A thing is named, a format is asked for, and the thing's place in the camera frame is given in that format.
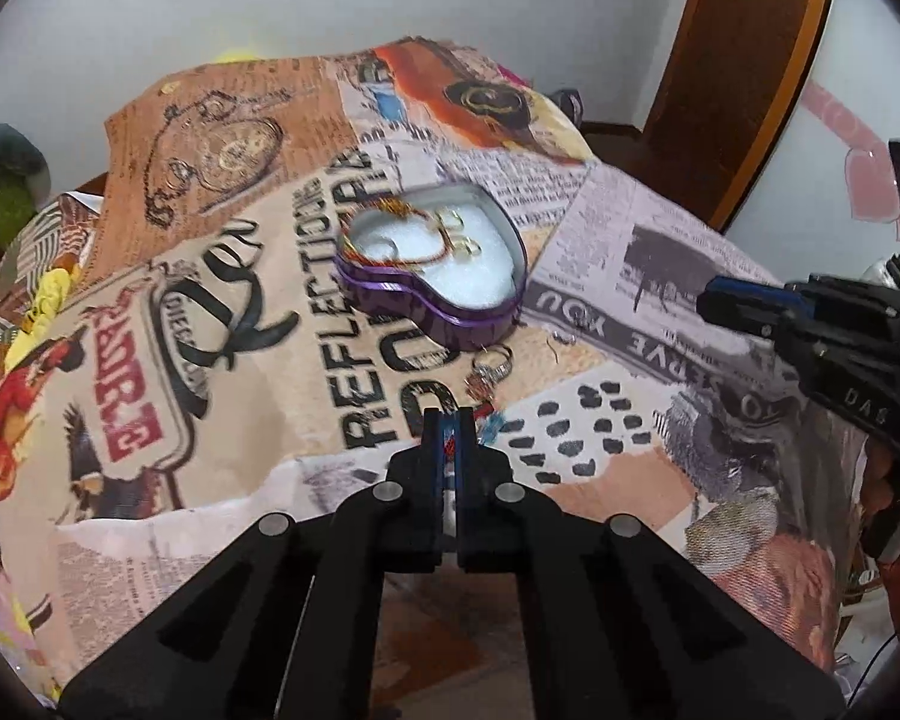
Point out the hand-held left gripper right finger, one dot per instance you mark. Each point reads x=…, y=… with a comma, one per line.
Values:
x=459, y=450

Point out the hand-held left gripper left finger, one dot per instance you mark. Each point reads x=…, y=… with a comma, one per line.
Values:
x=439, y=450

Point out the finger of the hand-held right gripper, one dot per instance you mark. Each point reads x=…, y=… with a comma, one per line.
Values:
x=799, y=351
x=750, y=296

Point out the purple heart-shaped tin box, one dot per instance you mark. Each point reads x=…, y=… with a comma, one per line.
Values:
x=435, y=270

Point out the gold hoop earring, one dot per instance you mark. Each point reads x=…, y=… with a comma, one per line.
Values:
x=466, y=249
x=450, y=223

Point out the person's right hand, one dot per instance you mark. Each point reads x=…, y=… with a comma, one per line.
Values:
x=876, y=476

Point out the silver earring hook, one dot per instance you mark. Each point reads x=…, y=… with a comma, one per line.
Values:
x=562, y=341

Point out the printed newspaper pattern blanket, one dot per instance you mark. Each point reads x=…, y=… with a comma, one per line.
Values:
x=345, y=315

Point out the wooden door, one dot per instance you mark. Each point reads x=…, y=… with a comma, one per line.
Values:
x=735, y=75

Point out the dark bag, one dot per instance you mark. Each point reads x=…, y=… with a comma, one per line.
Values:
x=570, y=106

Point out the yellow cloth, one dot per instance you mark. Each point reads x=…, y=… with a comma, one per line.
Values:
x=41, y=311

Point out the dark jacket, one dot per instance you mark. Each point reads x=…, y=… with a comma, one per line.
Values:
x=7, y=157

